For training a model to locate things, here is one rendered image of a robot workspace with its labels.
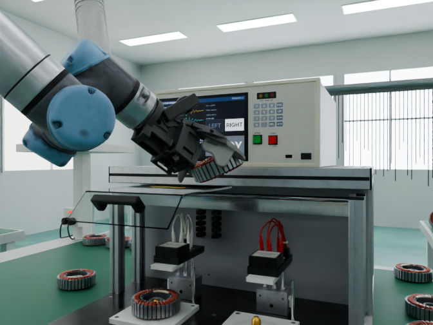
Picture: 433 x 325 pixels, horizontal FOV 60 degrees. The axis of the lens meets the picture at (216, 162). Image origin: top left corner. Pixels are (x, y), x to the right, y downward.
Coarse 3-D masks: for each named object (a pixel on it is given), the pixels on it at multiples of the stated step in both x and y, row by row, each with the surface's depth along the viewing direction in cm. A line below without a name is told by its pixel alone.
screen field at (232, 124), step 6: (210, 120) 96; (216, 120) 95; (222, 120) 94; (228, 120) 94; (234, 120) 93; (240, 120) 92; (210, 126) 96; (216, 126) 95; (222, 126) 94; (228, 126) 94; (234, 126) 93; (240, 126) 92
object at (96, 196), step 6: (96, 198) 74; (102, 198) 73; (108, 198) 73; (114, 198) 72; (120, 198) 72; (126, 198) 71; (132, 198) 71; (138, 198) 71; (96, 204) 74; (102, 204) 75; (120, 204) 72; (126, 204) 71; (132, 204) 71; (138, 204) 71; (102, 210) 76; (138, 210) 71
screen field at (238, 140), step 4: (228, 136) 94; (232, 136) 93; (236, 136) 93; (240, 136) 92; (232, 140) 93; (236, 140) 93; (240, 140) 92; (236, 144) 93; (240, 144) 92; (240, 148) 92
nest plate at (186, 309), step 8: (184, 304) 91; (192, 304) 91; (120, 312) 86; (128, 312) 86; (184, 312) 86; (192, 312) 88; (112, 320) 83; (120, 320) 82; (128, 320) 82; (136, 320) 82; (144, 320) 82; (152, 320) 82; (160, 320) 82; (168, 320) 82; (176, 320) 82; (184, 320) 84
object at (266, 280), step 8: (256, 256) 82; (264, 256) 82; (272, 256) 82; (280, 256) 83; (288, 256) 92; (256, 264) 82; (264, 264) 81; (272, 264) 81; (280, 264) 83; (288, 264) 89; (248, 272) 83; (256, 272) 82; (264, 272) 81; (272, 272) 81; (280, 272) 82; (248, 280) 80; (256, 280) 80; (264, 280) 79; (272, 280) 79
